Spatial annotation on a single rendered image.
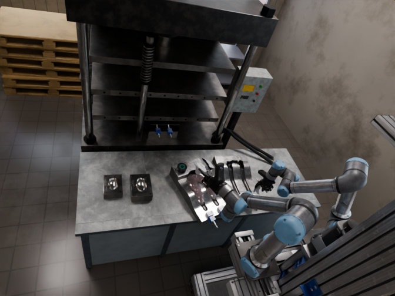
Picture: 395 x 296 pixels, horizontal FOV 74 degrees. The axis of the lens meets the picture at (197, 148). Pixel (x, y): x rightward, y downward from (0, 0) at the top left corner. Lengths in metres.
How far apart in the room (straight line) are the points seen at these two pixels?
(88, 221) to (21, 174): 1.49
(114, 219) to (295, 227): 1.23
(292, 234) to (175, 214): 1.05
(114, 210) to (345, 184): 1.46
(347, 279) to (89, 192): 1.64
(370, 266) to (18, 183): 2.97
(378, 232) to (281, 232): 0.36
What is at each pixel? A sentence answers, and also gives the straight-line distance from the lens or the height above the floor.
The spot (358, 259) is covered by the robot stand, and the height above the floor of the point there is 1.59.
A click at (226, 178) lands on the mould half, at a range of 2.19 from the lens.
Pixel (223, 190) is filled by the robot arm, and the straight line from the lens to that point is 1.36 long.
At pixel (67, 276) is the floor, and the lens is 2.67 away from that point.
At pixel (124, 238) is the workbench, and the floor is 0.52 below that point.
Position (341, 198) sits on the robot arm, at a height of 1.39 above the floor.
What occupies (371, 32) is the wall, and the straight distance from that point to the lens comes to 3.89.
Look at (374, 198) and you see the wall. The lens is 3.76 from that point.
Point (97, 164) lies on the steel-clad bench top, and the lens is 2.21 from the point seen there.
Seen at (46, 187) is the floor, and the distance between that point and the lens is 3.12.
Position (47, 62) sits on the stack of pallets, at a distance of 3.90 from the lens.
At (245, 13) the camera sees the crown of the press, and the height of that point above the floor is 2.01.
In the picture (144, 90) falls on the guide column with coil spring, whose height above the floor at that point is 1.34.
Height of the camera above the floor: 2.52
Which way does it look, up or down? 44 degrees down
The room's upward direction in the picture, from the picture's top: 19 degrees clockwise
